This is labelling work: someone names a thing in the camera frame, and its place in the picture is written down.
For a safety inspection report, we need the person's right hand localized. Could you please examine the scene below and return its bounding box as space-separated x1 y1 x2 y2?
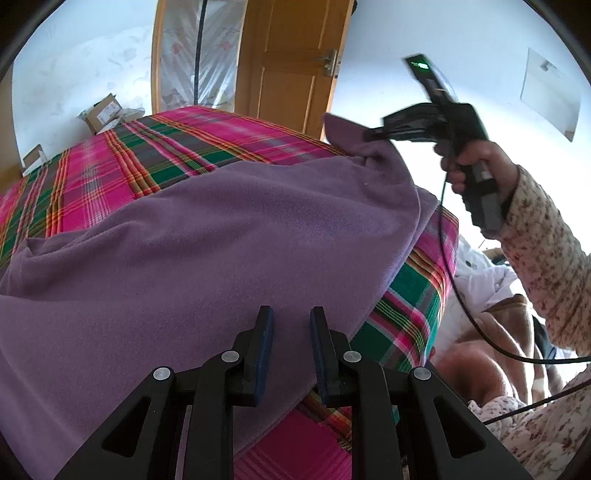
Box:
433 138 519 209

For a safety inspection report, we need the small white cardboard box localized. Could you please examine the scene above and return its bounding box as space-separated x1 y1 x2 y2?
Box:
22 144 48 177

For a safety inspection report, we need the brown blanket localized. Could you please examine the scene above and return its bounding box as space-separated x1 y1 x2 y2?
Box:
430 294 565 407

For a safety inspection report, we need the purple fleece sweater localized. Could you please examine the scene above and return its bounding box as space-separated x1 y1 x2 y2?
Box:
1 115 437 479

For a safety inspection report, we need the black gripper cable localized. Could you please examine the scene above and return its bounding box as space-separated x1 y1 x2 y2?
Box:
435 59 591 425

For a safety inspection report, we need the pink plaid bed cover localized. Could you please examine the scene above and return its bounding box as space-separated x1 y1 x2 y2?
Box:
1 107 459 479

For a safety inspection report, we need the wooden door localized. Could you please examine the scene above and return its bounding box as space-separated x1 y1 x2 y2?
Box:
235 0 353 139

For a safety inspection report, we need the right floral sleeve forearm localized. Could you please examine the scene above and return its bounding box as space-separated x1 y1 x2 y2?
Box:
488 167 590 356

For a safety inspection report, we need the brown cardboard box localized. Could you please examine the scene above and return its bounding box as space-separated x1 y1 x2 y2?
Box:
78 93 122 134

